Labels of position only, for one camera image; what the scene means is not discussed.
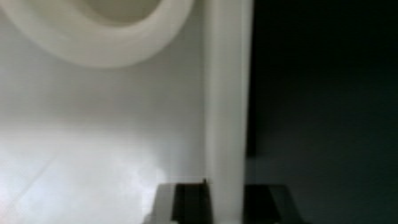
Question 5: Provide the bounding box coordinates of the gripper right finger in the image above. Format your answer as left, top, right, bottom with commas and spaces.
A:
243, 184, 309, 224

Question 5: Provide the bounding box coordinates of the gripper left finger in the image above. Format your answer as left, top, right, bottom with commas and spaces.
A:
154, 182, 209, 224

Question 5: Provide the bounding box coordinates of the white square tabletop part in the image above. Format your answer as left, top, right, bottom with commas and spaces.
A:
0, 0, 254, 224

